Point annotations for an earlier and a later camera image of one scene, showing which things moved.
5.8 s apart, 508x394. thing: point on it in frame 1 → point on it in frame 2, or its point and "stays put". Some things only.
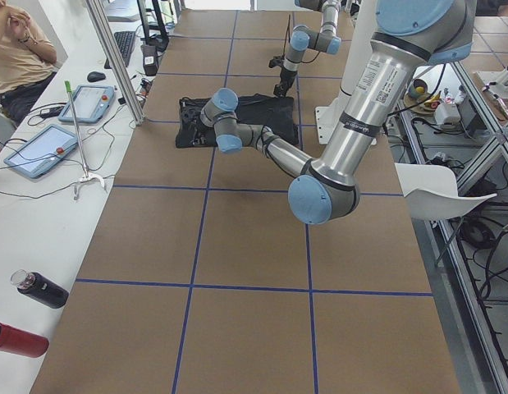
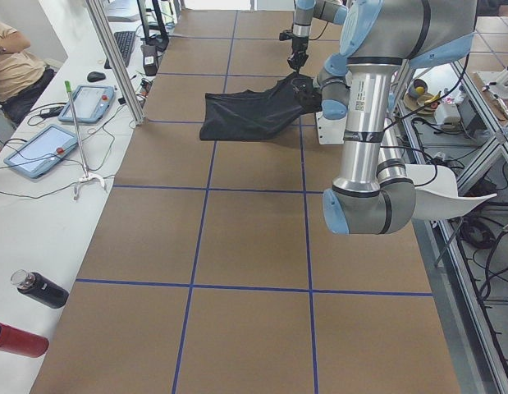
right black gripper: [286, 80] → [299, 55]
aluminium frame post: [112, 52] stays put
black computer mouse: [94, 76] stays put
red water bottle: [10, 339] stays put
